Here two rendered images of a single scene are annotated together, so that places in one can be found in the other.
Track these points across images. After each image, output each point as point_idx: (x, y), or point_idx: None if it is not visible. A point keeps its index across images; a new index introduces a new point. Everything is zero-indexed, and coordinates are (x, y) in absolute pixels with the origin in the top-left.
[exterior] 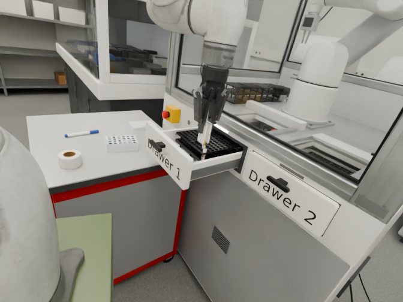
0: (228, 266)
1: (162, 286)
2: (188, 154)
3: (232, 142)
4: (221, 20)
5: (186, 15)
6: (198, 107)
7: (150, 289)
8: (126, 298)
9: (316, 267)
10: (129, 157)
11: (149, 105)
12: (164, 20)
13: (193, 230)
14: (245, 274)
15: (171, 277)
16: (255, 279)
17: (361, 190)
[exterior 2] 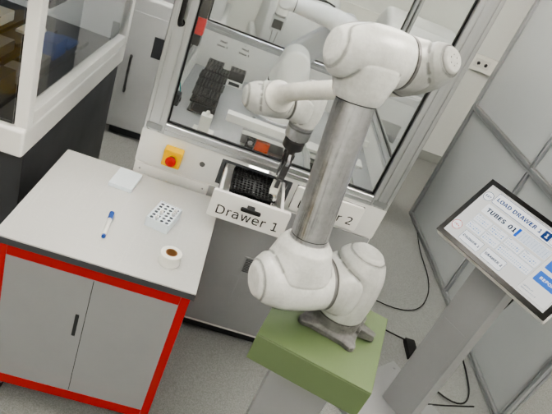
0: None
1: (183, 353)
2: (284, 210)
3: (269, 178)
4: (317, 118)
5: (290, 113)
6: (287, 172)
7: (176, 362)
8: (167, 384)
9: None
10: (188, 229)
11: (52, 131)
12: (269, 115)
13: (207, 277)
14: None
15: (181, 341)
16: None
17: (375, 197)
